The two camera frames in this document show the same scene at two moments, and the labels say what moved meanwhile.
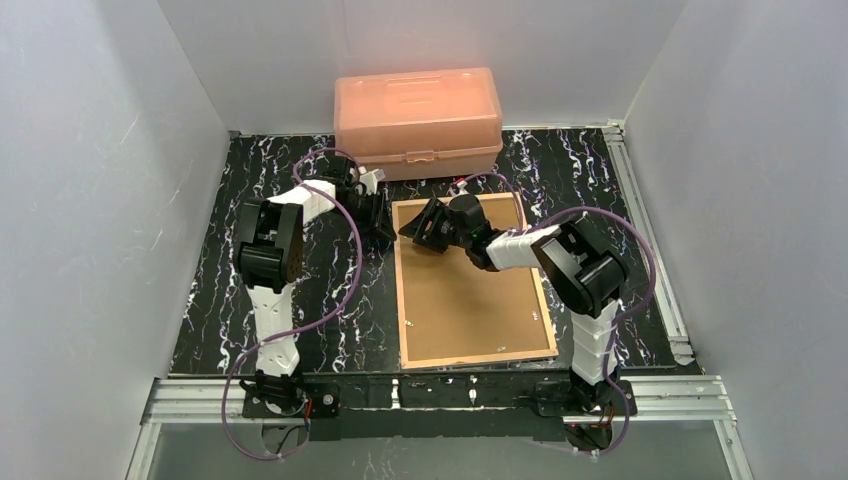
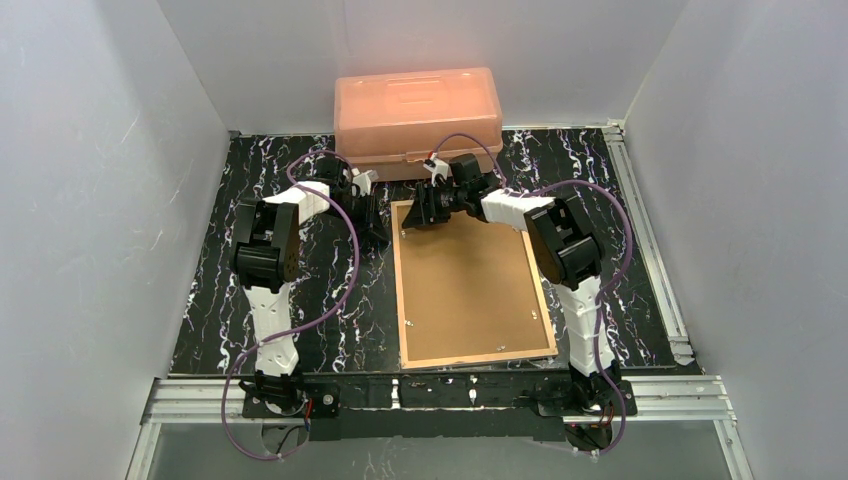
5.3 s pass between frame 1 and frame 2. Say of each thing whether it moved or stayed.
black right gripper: moved
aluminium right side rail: stayed
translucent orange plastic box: stayed
